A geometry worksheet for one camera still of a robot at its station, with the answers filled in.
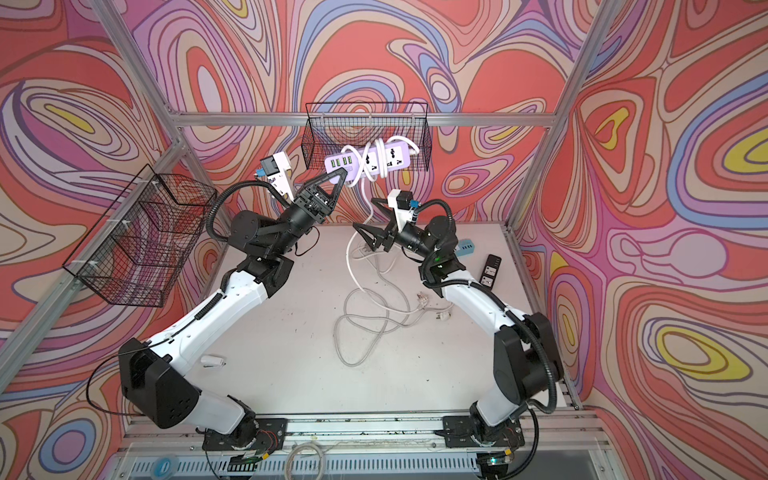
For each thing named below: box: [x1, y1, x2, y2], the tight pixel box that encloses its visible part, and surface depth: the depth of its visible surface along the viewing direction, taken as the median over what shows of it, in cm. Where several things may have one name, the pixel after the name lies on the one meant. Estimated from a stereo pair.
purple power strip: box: [324, 142, 411, 181], surface depth 54 cm
